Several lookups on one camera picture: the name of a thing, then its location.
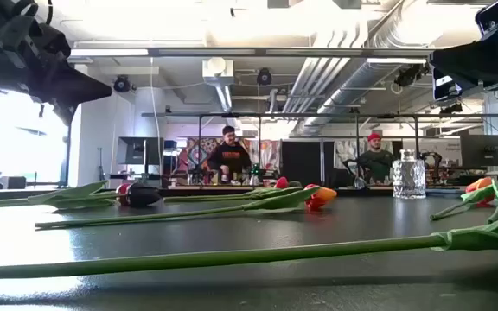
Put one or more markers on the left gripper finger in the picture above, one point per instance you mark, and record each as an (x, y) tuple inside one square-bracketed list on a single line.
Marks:
[(80, 88), (66, 113)]

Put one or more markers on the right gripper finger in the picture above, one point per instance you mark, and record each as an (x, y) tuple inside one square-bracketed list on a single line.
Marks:
[(445, 86), (487, 60)]

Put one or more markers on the orange artificial tulip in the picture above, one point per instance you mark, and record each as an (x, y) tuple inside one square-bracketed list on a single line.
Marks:
[(323, 196), (478, 185)]

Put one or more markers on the clear glass vase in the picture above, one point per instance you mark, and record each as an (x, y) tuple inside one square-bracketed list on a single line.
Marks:
[(409, 179)]

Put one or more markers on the black ceiling speaker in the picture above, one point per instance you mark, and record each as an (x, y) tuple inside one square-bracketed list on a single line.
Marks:
[(122, 84), (264, 77)]

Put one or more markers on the black computer monitor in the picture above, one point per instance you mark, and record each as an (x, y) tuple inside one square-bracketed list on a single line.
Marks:
[(138, 151), (484, 151)]

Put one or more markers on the person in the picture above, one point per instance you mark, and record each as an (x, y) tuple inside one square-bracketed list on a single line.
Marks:
[(229, 157), (376, 162)]

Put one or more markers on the black partition panel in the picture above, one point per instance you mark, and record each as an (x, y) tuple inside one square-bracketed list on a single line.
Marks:
[(303, 164)]

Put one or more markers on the colourful patterned tapestry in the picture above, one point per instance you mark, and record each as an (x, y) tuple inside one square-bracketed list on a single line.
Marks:
[(266, 153)]

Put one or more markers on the black table mat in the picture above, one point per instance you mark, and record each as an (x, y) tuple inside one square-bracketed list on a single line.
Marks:
[(275, 285)]

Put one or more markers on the silver ventilation duct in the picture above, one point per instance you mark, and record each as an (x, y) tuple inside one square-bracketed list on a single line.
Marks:
[(353, 84)]

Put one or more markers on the black background rig frame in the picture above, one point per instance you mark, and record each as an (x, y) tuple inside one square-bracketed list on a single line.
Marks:
[(318, 115)]

